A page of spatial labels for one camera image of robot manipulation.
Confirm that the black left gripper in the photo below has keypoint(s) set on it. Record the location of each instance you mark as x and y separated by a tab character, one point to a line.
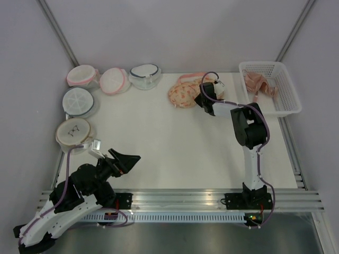
126	162

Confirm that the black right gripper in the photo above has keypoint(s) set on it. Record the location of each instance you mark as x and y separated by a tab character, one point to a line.
198	100

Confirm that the tulip print bra laundry bag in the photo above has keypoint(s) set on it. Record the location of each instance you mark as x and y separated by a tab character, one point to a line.
186	89

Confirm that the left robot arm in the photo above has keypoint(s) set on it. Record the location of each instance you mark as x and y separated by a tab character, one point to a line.
82	192

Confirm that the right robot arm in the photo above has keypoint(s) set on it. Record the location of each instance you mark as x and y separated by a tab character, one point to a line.
251	133

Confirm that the beige glasses print laundry bag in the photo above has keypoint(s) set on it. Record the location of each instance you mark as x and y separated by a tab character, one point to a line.
74	132

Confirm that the pink satin bra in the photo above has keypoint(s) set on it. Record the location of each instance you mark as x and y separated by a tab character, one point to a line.
256	83

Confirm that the grey trim round laundry bag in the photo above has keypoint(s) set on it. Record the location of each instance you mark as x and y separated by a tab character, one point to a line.
79	102

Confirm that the blue trim white laundry bag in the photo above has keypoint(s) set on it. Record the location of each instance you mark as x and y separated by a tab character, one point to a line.
145	77

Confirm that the pink trim mesh laundry bag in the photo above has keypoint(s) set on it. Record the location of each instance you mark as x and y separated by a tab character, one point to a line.
114	81

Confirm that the pink trim round laundry bag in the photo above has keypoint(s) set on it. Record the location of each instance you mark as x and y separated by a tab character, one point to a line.
83	76

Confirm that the white plastic basket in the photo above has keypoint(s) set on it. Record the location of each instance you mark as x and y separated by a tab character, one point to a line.
286	102

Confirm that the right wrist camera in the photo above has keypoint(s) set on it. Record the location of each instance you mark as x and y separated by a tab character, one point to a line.
219	89

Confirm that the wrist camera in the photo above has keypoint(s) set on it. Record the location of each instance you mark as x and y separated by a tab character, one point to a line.
93	148
219	89

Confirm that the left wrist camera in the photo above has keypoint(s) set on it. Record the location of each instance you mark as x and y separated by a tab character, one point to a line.
93	148

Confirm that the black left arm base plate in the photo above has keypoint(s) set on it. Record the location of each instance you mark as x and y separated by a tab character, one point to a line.
123	201

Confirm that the aluminium front rail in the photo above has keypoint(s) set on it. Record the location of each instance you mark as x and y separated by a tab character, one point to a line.
208	200

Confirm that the white slotted cable duct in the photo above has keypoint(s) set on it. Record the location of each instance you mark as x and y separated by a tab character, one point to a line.
162	217

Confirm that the right aluminium corner post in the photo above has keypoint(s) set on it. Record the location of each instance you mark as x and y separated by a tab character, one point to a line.
309	5

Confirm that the aluminium corner post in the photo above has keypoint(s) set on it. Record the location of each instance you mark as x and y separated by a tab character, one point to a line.
52	21
309	5

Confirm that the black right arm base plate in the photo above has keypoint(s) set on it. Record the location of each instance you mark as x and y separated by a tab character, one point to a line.
238	201

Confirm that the left aluminium corner post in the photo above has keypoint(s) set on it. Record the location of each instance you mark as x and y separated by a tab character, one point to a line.
52	21

